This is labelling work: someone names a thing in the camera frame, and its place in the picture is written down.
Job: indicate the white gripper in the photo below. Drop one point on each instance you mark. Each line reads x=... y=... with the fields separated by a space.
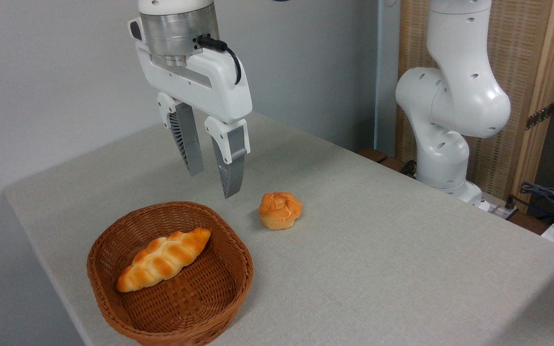
x=219 y=91

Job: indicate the long braided bread loaf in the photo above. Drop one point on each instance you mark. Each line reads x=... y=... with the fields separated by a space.
x=161 y=262

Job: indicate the round bread bun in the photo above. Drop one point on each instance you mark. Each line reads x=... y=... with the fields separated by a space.
x=279 y=209

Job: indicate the brown woven wicker basket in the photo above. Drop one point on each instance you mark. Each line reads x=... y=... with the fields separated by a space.
x=185 y=298

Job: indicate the white power strip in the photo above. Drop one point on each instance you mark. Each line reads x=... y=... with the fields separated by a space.
x=498 y=210

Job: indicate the dark metal screen hinge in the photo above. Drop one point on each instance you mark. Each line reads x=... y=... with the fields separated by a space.
x=539 y=117

